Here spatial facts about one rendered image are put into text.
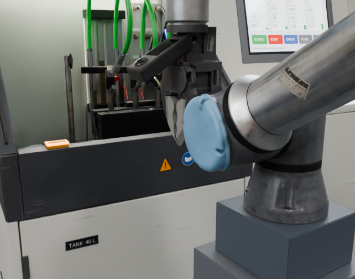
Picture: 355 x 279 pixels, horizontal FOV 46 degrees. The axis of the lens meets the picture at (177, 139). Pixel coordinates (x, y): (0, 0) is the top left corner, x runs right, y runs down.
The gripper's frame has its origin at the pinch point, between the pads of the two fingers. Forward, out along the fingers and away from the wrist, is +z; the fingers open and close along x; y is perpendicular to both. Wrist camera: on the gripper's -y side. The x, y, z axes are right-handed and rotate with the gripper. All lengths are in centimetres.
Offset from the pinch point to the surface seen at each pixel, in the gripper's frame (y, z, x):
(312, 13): 98, -26, 49
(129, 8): 11.4, -24.9, 38.0
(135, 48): 36, -14, 81
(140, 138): 9.4, 7.3, 30.3
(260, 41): 70, -16, 50
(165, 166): 16.1, 15.8, 29.3
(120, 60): 11.9, -11.7, 44.7
